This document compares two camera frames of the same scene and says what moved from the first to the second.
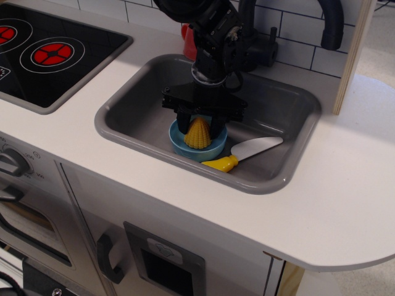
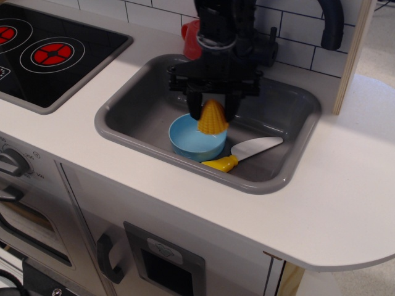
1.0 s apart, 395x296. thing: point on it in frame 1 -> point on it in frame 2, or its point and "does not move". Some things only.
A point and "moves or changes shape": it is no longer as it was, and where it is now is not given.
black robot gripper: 211,99 -> 219,71
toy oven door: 38,224 does not move
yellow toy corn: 199,135 moves or changes shape
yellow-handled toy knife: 241,150 does not move
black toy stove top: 48,62 does not move
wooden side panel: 355,52 does not move
